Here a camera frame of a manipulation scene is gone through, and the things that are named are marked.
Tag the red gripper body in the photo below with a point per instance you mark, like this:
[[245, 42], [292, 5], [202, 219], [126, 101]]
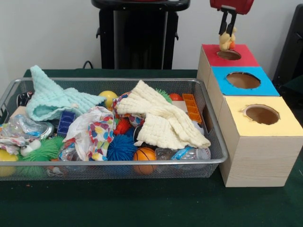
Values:
[[239, 6]]

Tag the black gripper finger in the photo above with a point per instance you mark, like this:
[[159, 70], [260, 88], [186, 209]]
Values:
[[232, 26], [223, 23]]

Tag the yellow plush duck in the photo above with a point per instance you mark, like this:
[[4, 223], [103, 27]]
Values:
[[225, 43]]

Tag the cream quilted cloth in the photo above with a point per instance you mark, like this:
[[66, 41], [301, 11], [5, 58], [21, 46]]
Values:
[[165, 123]]

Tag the small colourful dotted cloth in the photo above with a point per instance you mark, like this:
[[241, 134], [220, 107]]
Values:
[[137, 119]]

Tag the mint quilted cloth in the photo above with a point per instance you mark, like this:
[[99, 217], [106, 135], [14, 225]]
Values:
[[49, 99]]

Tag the wooden box with three holes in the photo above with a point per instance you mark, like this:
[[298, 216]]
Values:
[[260, 160]]

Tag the clear mesh bin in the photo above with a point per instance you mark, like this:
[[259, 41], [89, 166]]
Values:
[[118, 170]]

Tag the black chair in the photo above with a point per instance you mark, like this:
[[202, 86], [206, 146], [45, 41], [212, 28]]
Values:
[[291, 47]]

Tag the red ball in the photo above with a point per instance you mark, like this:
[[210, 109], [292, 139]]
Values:
[[176, 97]]

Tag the orange toy brick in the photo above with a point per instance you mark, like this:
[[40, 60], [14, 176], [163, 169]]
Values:
[[193, 108]]

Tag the plain green spiky ball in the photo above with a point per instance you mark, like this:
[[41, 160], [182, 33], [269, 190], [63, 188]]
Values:
[[165, 95]]

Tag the yellow ball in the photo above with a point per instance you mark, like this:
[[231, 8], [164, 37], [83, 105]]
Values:
[[109, 97]]

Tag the orange toy basketball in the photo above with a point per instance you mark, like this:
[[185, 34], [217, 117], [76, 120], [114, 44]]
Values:
[[143, 154]]

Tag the blue spiky ball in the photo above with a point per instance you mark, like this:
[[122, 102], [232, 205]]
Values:
[[122, 149]]

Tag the large colourful dotted cloth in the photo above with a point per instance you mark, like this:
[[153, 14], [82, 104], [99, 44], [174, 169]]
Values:
[[99, 137]]

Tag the blue toy brick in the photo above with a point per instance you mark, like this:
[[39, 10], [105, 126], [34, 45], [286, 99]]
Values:
[[66, 123]]

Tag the dark green table cloth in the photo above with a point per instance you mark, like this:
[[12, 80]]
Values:
[[142, 203]]

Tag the green spiky ball with eyes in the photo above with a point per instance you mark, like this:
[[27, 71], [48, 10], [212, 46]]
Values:
[[45, 151]]

